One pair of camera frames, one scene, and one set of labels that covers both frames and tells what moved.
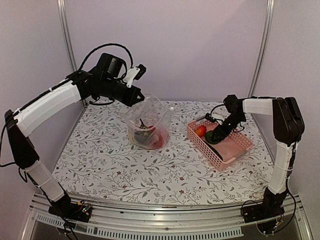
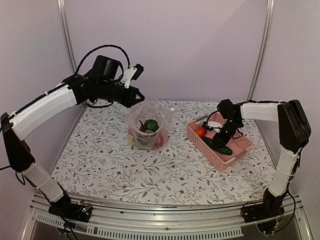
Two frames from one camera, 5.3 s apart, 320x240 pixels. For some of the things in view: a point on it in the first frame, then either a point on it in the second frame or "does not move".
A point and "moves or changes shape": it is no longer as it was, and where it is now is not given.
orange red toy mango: [201, 130] does not move
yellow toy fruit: [131, 138] does not move
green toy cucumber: [214, 150] moves or changes shape
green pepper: [210, 138] -> [151, 124]
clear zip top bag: [148, 123] does not move
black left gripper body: [110, 90] does not move
